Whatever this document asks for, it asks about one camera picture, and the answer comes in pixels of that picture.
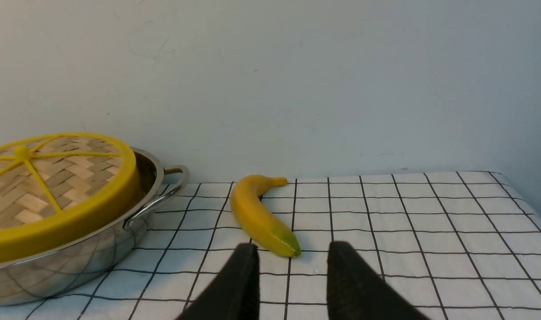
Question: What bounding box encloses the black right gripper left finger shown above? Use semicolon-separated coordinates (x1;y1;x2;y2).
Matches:
177;243;260;320

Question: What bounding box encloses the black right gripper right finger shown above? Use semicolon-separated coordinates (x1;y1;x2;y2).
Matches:
326;241;428;320

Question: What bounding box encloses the woven bamboo steamer lid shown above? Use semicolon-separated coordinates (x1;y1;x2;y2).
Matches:
0;132;144;264

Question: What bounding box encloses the stainless steel pot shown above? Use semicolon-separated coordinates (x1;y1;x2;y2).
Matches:
0;148;191;306

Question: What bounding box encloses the yellow banana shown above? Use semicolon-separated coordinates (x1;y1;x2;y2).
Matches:
229;175;301;258

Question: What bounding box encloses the white checkered tablecloth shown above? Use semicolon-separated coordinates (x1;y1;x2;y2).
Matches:
0;172;541;320

